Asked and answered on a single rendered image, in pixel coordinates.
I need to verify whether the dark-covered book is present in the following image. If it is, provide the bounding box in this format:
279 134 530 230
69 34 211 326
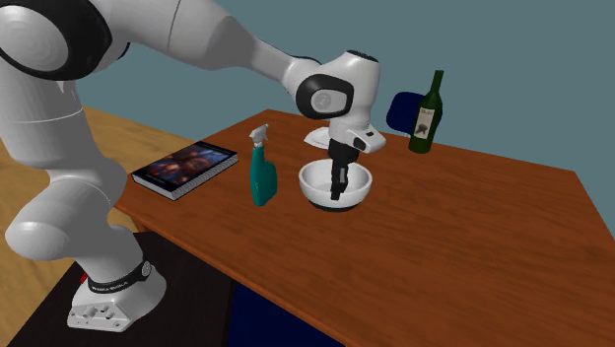
130 140 239 202

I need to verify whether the teal spray bottle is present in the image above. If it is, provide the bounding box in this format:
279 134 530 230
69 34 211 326
248 123 278 208

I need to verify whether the brown wooden table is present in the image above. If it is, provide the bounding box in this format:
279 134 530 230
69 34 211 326
113 107 615 347

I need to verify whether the white bowl with dark base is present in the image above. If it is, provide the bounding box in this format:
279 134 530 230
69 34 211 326
298 159 374 213

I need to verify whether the green wine bottle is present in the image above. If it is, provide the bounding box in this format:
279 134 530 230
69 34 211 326
408 69 445 156

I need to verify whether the white plate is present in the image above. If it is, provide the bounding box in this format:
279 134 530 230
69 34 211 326
303 126 334 151

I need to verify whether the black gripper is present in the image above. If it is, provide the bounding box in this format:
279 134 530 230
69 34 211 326
327 138 362 202

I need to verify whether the dark robot stand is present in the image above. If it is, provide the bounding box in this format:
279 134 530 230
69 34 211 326
8 232 239 347

